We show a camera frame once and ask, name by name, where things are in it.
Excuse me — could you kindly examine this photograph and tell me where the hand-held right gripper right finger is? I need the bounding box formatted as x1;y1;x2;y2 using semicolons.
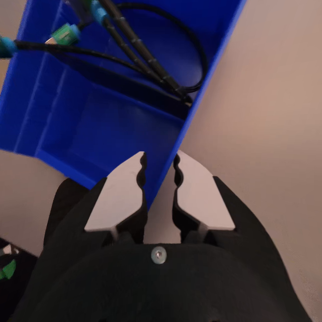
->
172;150;236;244

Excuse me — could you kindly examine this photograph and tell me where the blue plastic bin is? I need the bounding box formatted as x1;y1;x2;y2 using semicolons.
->
0;0;248;211

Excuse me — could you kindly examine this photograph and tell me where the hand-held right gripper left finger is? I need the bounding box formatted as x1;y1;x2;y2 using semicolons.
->
84;151;148;244

